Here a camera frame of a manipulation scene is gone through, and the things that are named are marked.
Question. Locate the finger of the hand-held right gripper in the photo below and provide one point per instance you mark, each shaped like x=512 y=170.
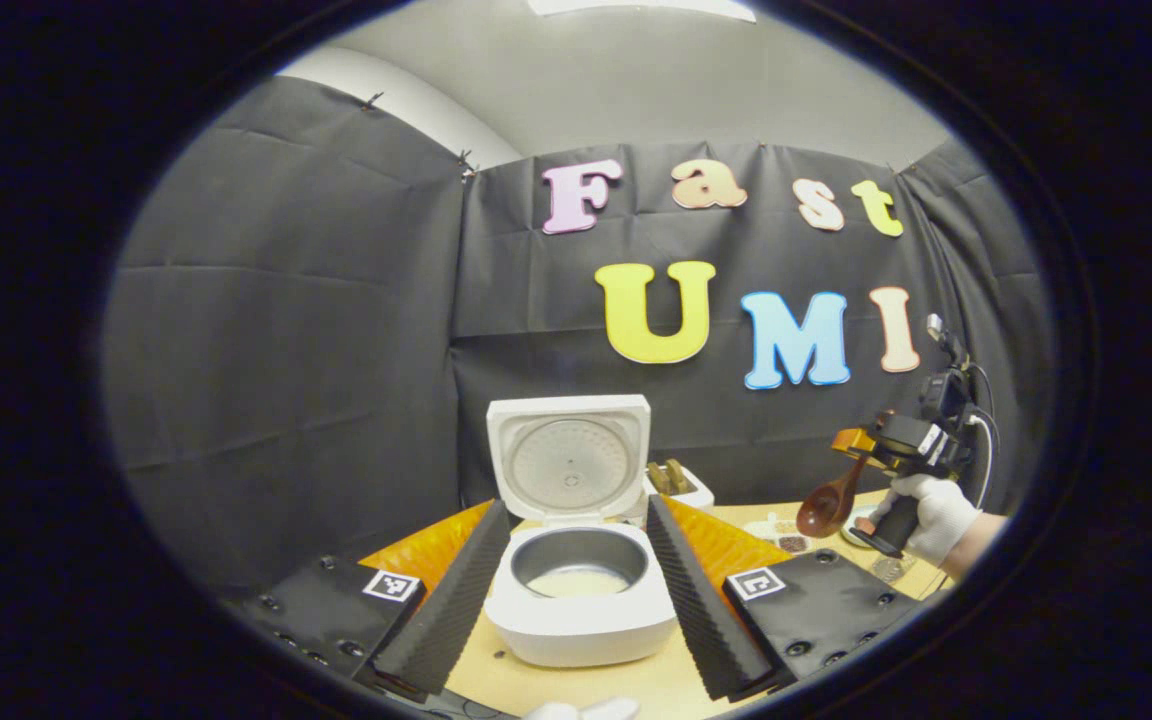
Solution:
x=854 y=440

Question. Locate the dark wooden spoon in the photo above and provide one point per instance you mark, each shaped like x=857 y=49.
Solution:
x=821 y=510

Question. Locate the pale green plate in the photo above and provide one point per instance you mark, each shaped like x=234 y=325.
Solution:
x=861 y=525

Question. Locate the white rice cooker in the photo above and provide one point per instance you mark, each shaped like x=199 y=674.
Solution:
x=576 y=620

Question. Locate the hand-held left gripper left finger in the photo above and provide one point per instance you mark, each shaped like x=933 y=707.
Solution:
x=456 y=600

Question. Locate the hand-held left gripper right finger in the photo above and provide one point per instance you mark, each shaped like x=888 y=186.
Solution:
x=701 y=620

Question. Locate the white toaster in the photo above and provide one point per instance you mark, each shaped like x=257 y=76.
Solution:
x=691 y=497

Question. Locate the black backdrop cloth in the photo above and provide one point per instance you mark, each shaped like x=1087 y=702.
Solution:
x=286 y=350

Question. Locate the brown toast slice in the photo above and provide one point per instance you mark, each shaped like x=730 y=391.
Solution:
x=658 y=478
x=678 y=474

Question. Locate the long ceiling light panel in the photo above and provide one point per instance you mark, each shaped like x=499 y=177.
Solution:
x=636 y=8

